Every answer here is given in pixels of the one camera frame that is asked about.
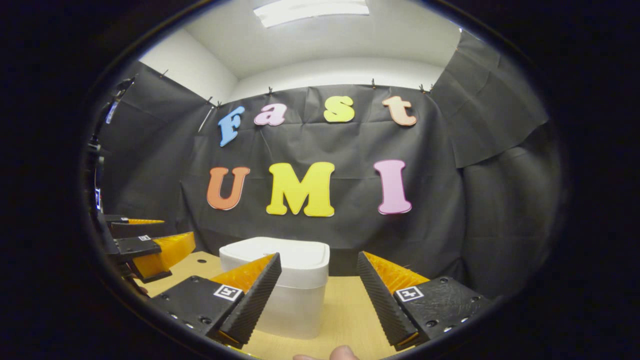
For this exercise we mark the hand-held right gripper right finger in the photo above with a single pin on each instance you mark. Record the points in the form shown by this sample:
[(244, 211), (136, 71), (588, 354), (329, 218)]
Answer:
[(380, 300)]

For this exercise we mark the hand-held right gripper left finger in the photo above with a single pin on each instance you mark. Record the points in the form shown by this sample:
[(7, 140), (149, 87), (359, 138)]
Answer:
[(255, 300)]

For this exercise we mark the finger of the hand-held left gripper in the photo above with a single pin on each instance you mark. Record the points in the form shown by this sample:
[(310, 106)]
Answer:
[(137, 246), (132, 229)]

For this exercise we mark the white desktop garbage bin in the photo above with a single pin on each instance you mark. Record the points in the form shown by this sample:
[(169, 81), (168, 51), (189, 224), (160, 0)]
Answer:
[(300, 270)]

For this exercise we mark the wooden desktop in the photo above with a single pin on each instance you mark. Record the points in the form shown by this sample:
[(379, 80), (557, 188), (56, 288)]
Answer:
[(345, 315)]

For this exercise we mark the black backdrop cloth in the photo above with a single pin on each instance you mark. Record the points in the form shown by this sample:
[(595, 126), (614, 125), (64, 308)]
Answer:
[(425, 200)]

